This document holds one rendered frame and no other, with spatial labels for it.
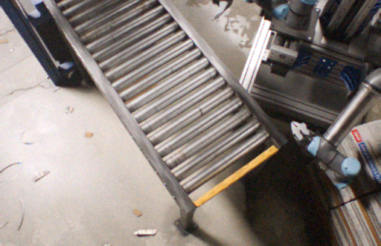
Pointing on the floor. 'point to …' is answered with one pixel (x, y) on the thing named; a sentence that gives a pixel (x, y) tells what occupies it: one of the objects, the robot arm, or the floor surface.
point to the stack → (371, 139)
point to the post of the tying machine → (10, 7)
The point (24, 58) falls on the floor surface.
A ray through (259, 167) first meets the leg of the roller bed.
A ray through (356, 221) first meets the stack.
